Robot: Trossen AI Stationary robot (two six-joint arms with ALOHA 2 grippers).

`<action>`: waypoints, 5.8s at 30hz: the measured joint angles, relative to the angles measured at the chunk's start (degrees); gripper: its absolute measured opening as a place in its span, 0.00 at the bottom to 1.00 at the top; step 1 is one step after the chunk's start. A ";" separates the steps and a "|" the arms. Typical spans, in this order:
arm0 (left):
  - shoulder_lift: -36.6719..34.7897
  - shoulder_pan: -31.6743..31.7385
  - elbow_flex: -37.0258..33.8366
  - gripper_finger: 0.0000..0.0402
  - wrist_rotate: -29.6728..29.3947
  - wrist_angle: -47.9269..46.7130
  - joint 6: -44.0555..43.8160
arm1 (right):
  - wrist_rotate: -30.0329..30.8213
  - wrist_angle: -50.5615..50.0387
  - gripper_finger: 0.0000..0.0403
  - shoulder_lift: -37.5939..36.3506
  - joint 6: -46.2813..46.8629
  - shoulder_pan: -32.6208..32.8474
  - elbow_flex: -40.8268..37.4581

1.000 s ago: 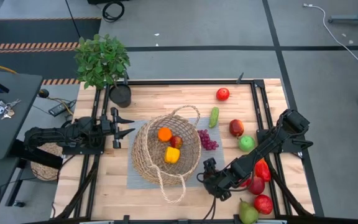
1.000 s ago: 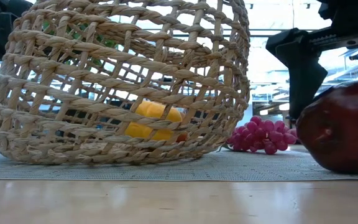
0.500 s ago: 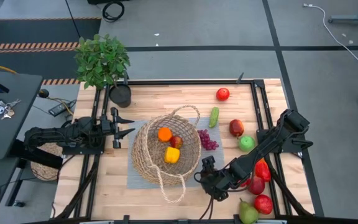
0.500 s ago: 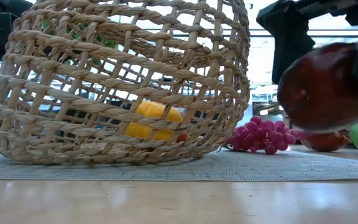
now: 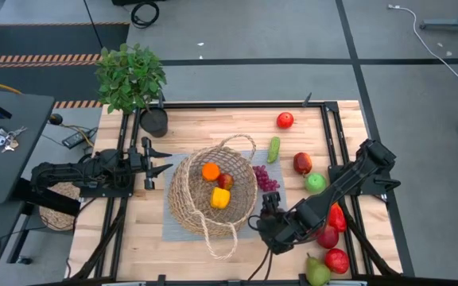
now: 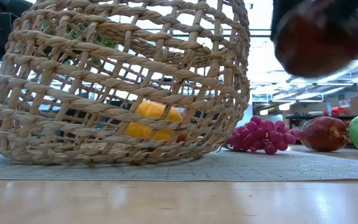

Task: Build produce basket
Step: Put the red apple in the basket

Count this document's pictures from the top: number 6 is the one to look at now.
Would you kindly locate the large red apple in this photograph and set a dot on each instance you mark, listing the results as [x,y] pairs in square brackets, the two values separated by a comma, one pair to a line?
[322,135]

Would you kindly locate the red item on rack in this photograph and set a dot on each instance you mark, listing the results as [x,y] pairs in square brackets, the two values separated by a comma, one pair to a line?
[339,111]

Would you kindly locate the orange fruit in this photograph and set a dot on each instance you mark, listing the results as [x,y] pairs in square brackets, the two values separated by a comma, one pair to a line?
[182,137]

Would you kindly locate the dark red apple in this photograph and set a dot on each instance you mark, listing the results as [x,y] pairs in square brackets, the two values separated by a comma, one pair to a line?
[322,43]

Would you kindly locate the dark round plant pot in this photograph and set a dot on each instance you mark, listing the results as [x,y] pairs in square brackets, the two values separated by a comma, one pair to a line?
[73,114]

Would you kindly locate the green leafy plant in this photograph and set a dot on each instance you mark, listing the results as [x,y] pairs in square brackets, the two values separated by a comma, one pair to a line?
[107,43]

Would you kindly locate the yellow bell pepper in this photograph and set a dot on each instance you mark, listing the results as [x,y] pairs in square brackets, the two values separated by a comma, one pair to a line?
[154,110]

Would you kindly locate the grey woven placemat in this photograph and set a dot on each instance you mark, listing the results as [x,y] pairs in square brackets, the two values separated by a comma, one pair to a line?
[259,168]

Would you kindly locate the pink grape bunch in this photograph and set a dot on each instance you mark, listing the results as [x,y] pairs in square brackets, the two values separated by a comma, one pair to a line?
[263,135]

